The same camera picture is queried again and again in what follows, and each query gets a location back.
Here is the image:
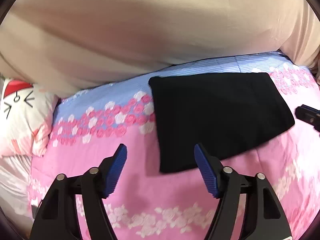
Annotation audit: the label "beige blanket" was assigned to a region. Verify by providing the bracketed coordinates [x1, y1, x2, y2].
[1, 0, 319, 97]

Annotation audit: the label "pink floral bed sheet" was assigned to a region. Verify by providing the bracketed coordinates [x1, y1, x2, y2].
[28, 52, 319, 239]

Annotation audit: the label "black pants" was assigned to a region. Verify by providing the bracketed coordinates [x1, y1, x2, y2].
[149, 73, 295, 173]

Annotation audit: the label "white cartoon pillow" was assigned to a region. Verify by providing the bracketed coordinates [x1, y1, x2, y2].
[1, 79, 59, 217]

